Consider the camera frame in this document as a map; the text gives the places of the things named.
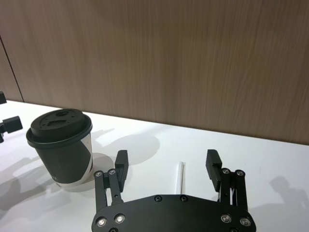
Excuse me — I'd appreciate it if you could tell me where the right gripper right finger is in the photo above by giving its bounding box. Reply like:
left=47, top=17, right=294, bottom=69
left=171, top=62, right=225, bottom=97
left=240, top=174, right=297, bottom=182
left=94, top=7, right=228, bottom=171
left=205, top=149, right=249, bottom=214

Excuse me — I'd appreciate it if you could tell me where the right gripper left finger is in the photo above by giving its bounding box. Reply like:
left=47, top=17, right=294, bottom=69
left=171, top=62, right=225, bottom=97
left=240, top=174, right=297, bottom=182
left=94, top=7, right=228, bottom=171
left=94, top=150, right=129, bottom=214

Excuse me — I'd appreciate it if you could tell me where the clear wrapped drinking straw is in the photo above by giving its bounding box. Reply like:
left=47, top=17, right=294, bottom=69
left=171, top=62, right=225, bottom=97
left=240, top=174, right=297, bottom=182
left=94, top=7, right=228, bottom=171
left=178, top=161, right=187, bottom=195

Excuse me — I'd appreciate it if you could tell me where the black plastic cup lid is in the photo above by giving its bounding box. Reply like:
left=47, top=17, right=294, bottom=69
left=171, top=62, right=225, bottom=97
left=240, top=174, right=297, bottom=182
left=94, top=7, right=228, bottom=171
left=26, top=108, right=94, bottom=149

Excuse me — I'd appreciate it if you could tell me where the black and white paper cup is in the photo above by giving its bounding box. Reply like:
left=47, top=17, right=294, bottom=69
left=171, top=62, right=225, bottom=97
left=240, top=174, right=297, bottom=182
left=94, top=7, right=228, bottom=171
left=34, top=131, right=95, bottom=192

